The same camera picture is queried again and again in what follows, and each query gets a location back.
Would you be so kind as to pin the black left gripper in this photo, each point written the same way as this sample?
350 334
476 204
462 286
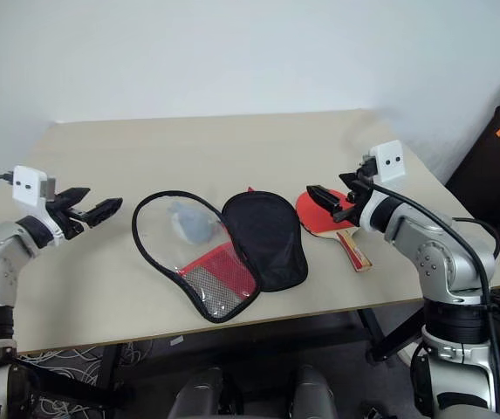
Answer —
70 218

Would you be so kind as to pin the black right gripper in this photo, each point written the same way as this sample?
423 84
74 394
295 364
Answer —
356 205

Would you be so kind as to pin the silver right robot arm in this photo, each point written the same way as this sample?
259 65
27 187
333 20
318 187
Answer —
437 257

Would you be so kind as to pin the red table tennis paddle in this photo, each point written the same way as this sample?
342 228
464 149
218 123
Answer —
311 219

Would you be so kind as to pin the black clear paddle case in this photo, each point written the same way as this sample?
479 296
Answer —
267 235

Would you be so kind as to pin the grey blue soft object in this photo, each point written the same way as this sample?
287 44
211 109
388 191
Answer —
193 222

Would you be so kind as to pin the black upholstered furniture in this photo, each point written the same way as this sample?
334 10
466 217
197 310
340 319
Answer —
494 174

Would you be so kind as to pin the black white squiggle rug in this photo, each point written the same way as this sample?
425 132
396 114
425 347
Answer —
79 362

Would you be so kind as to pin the black table leg with brace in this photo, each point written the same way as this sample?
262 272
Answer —
389 345

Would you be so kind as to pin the small white label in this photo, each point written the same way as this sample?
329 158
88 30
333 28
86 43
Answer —
177 341

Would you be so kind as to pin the dark grey rounded shape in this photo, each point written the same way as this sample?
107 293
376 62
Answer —
315 393
197 393

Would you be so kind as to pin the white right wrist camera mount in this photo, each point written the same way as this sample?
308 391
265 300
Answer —
389 163

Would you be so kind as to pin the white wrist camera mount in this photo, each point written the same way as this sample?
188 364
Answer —
389 163
27 185

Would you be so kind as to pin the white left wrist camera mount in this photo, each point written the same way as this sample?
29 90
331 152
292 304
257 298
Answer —
27 185

